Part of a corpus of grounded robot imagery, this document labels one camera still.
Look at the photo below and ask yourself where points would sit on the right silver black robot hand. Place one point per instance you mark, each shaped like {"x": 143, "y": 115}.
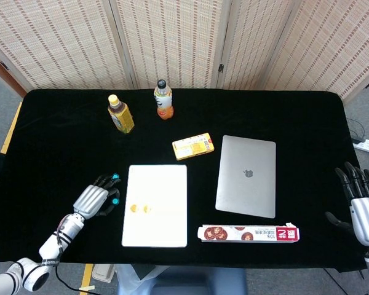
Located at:
{"x": 367, "y": 218}

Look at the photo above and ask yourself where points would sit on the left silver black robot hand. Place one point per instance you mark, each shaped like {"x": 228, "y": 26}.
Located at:
{"x": 90, "y": 201}

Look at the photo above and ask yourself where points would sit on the orange round magnet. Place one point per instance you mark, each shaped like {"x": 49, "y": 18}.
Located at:
{"x": 134, "y": 208}
{"x": 147, "y": 209}

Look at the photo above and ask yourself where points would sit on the black velvet tablecloth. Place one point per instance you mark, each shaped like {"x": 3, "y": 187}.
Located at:
{"x": 64, "y": 138}

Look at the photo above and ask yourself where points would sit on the beige plastic tray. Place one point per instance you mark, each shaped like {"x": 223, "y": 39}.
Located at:
{"x": 103, "y": 273}

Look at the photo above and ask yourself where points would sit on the white magnetic board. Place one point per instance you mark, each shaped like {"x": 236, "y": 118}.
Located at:
{"x": 166, "y": 227}

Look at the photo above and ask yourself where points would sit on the white fabric cover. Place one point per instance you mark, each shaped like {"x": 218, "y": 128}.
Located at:
{"x": 129, "y": 279}

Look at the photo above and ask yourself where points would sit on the yellow label tea bottle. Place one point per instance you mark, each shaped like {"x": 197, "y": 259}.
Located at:
{"x": 123, "y": 118}

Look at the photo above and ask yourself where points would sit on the yellow cardboard box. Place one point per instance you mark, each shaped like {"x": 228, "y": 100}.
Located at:
{"x": 192, "y": 147}

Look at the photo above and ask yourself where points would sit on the long baking paper box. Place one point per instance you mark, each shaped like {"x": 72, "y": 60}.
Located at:
{"x": 249, "y": 234}

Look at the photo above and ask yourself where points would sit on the orange drink bottle black cap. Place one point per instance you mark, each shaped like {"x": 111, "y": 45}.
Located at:
{"x": 163, "y": 104}

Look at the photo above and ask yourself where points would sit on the silver closed laptop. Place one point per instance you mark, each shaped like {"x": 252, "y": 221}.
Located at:
{"x": 246, "y": 190}

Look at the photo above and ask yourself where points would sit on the brown wooden beam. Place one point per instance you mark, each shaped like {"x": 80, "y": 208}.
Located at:
{"x": 3, "y": 77}

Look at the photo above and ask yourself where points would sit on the woven folding screen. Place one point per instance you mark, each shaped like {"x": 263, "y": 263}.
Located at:
{"x": 172, "y": 40}

